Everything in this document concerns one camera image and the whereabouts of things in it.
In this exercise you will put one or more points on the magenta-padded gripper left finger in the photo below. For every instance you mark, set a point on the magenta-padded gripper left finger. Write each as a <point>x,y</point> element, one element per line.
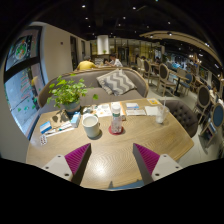
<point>58,166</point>

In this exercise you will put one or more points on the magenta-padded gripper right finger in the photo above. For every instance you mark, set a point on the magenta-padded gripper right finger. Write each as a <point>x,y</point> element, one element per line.
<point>166,166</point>

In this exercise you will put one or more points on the clear plastic water bottle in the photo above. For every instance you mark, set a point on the clear plastic water bottle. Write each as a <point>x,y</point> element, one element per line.
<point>116,121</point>

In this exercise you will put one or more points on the silver blister pack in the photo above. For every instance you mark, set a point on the silver blister pack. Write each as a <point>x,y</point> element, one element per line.
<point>43,140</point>

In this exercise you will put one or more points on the white teal tube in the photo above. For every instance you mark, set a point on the white teal tube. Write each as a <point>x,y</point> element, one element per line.
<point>61,128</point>

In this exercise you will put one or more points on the flat blue white pack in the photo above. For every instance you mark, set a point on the flat blue white pack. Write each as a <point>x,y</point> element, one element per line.
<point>45,127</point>

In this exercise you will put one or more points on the small blue white carton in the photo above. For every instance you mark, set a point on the small blue white carton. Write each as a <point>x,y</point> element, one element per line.
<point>75,120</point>

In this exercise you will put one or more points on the white cup with green print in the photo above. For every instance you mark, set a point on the white cup with green print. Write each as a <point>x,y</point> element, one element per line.
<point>90,128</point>

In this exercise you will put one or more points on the clear plastic cup with straw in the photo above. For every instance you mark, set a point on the clear plastic cup with straw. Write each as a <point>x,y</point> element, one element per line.
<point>162,115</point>

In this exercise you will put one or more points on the dark grey tufted chair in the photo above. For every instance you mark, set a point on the dark grey tufted chair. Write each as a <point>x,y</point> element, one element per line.
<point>183,116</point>

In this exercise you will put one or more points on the printed leaflet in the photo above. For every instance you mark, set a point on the printed leaflet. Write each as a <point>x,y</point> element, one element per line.
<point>135,112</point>

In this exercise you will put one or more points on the flat round red coaster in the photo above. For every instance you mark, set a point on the flat round red coaster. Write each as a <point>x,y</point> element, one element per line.
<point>111,131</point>

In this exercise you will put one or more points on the yellow card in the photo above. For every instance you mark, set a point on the yellow card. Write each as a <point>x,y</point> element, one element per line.
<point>153,101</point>

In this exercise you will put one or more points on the printed paper menu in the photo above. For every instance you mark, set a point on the printed paper menu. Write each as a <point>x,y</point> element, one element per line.
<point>103,110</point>

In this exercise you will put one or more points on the green potted plant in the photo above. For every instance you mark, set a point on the green potted plant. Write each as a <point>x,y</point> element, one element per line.
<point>66,93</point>

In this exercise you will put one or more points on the window with festive stickers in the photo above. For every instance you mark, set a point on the window with festive stickers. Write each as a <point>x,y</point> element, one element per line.
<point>20,93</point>

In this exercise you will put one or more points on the grey curved sofa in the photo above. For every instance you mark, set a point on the grey curved sofa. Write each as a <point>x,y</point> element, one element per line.
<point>86,80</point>

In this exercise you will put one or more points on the group of dining chairs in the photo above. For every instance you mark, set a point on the group of dining chairs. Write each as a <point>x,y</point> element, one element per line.
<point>165,75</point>

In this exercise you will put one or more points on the grey white chevron cushion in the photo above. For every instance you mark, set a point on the grey white chevron cushion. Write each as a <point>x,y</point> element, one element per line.
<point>116,82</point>

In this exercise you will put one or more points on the person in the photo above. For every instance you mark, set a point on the person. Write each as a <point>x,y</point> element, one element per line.
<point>86,64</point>
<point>116,61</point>

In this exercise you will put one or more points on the group of ceiling lights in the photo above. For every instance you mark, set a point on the group of ceiling lights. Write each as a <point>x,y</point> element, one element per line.
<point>134,8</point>

